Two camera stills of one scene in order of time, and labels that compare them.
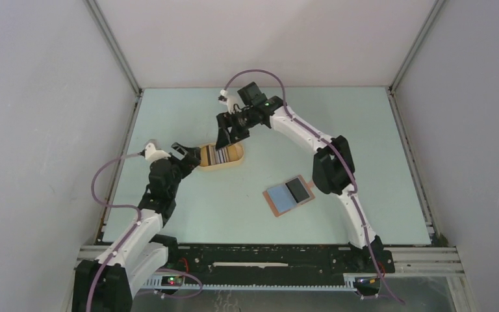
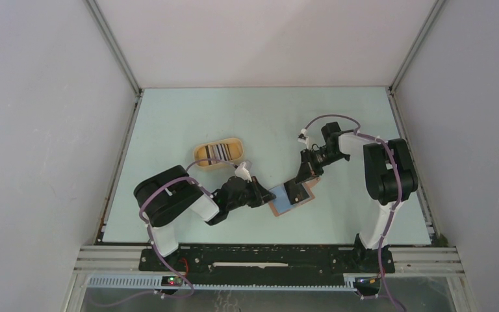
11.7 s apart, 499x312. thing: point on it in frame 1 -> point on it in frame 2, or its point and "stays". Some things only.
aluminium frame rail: [405, 259] stays
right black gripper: [227, 119] -> [305, 172]
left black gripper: [191, 158] -> [266, 195]
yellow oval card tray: [212, 158] stays
